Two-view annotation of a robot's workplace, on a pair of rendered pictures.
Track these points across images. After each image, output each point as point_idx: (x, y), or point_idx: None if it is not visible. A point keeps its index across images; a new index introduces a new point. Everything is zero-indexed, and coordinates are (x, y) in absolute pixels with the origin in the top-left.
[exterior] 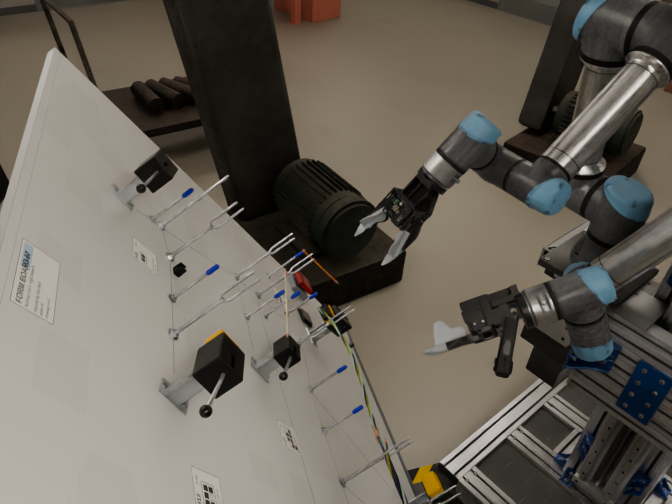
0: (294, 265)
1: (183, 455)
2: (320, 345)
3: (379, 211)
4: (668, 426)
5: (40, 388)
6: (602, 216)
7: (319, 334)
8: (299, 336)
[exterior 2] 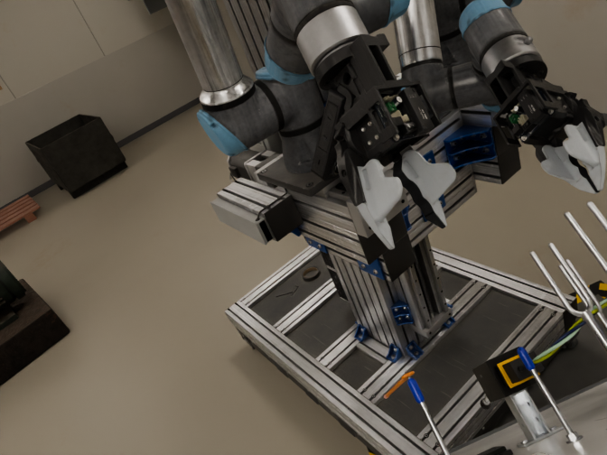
0: (565, 301)
1: None
2: None
3: (363, 178)
4: (451, 185)
5: None
6: (299, 98)
7: (538, 413)
8: (602, 420)
